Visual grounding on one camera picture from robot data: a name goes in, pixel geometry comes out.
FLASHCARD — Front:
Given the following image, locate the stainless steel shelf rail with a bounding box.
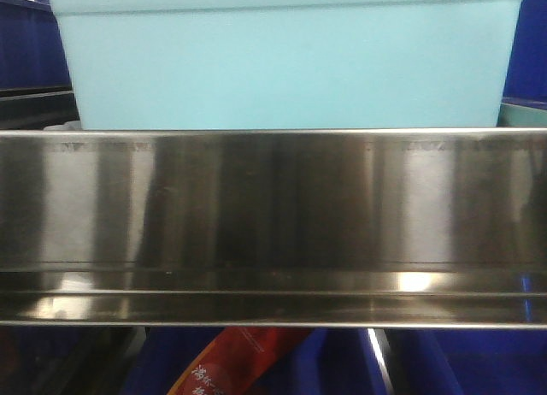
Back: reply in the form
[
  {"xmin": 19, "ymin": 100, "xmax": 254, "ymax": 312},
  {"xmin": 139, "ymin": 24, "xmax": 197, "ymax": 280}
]
[{"xmin": 1, "ymin": 128, "xmax": 546, "ymax": 329}]

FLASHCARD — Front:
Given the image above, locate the dark blue bin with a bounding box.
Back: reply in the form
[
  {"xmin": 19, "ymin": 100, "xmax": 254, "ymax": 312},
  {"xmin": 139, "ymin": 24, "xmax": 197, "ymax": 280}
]
[
  {"xmin": 387, "ymin": 329, "xmax": 546, "ymax": 394},
  {"xmin": 1, "ymin": 0, "xmax": 70, "ymax": 90},
  {"xmin": 503, "ymin": 0, "xmax": 546, "ymax": 102},
  {"xmin": 120, "ymin": 327, "xmax": 386, "ymax": 394}
]

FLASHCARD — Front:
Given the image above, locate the teal bin right edge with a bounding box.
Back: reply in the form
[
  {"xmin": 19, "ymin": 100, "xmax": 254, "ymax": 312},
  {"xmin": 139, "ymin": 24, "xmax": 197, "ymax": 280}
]
[{"xmin": 497, "ymin": 97, "xmax": 547, "ymax": 128}]

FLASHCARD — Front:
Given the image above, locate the dark blue bin upper right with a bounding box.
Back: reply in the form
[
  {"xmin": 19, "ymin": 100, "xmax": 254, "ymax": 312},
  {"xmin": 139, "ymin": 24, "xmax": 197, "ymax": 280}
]
[{"xmin": 503, "ymin": 0, "xmax": 546, "ymax": 102}]

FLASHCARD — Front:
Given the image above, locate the light blue plastic bin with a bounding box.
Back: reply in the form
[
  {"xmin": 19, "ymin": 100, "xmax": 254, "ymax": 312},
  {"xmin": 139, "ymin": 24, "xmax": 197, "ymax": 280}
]
[{"xmin": 50, "ymin": 0, "xmax": 523, "ymax": 130}]

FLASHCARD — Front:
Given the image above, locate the red snack package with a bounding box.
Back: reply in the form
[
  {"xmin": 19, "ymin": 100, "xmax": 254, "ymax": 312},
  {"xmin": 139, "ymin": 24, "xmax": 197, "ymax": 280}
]
[{"xmin": 168, "ymin": 327, "xmax": 312, "ymax": 394}]

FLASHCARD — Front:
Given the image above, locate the dark blue bin lower right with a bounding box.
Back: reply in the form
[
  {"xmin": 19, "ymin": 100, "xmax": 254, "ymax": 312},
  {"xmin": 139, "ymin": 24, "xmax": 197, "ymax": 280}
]
[{"xmin": 387, "ymin": 329, "xmax": 546, "ymax": 394}]

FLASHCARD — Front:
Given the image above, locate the dark blue bin upper left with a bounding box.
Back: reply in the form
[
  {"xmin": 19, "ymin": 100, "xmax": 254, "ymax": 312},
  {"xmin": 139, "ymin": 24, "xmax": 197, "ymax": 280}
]
[{"xmin": 1, "ymin": 0, "xmax": 70, "ymax": 90}]

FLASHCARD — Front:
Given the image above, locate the dark blue bin lower middle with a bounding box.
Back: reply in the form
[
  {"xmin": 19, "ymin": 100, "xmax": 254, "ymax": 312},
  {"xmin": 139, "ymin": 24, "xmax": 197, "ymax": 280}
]
[{"xmin": 120, "ymin": 327, "xmax": 386, "ymax": 394}]

